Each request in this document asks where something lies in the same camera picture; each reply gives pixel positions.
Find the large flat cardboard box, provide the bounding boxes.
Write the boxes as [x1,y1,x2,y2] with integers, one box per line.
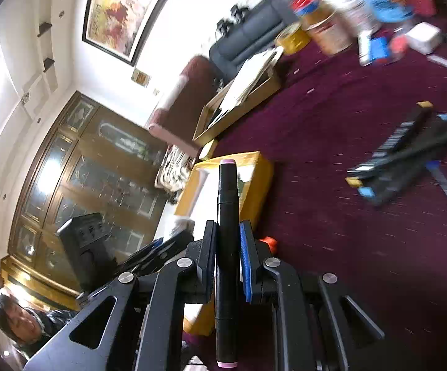
[193,46,284,145]

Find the yellow cardboard box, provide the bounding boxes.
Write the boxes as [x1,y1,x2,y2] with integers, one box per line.
[175,151,275,336]

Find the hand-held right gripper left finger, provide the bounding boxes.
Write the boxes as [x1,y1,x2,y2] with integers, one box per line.
[23,220,218,371]

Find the orange capped white tube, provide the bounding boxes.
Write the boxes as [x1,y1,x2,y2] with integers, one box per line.
[256,236,278,258]

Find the dark grey sofa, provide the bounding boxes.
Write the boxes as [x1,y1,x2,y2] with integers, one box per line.
[208,0,305,82]

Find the amber jar red blue lid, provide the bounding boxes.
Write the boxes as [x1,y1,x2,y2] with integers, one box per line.
[291,0,326,28]

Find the yellow tin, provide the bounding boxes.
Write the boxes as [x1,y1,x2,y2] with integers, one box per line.
[275,23,311,55]

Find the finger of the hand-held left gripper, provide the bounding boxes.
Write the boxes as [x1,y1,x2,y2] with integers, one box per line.
[142,231,195,273]
[117,239,164,273]

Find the black marker yellow caps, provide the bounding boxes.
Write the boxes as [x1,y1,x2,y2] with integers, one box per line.
[345,101,435,188]

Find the small white box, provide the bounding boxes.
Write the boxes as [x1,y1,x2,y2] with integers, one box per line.
[405,22,442,55]

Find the maroon tablecloth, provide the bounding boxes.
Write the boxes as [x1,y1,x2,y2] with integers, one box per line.
[183,8,447,371]

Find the small red item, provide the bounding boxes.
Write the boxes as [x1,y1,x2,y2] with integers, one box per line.
[388,35,410,54]

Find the wooden glass cabinet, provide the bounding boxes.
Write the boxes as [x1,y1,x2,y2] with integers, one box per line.
[1,91,178,302]

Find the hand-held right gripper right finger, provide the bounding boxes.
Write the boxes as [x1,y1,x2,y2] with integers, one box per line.
[240,220,386,371]

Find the maroon armchair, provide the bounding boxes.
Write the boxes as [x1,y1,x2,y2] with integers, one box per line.
[148,56,224,154]

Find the black marker pink ends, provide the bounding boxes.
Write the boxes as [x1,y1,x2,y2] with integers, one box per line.
[214,158,240,369]

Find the small gold wall plaque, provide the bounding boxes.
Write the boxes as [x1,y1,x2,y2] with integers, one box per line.
[131,69,151,86]

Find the person's head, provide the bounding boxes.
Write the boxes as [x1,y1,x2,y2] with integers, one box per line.
[0,294,50,352]

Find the framed painting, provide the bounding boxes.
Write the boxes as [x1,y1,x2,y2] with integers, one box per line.
[82,0,189,66]

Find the blue and white box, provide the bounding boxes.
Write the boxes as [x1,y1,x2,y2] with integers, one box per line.
[359,33,391,66]

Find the stack of papers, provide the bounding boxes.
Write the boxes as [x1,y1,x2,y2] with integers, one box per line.
[208,48,280,124]

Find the patterned cloth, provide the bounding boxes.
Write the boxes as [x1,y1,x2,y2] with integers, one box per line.
[155,145,193,202]

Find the white canister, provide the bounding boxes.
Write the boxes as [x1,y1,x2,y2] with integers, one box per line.
[324,0,381,33]

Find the brown paper canister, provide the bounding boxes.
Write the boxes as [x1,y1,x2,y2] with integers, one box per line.
[304,8,353,55]

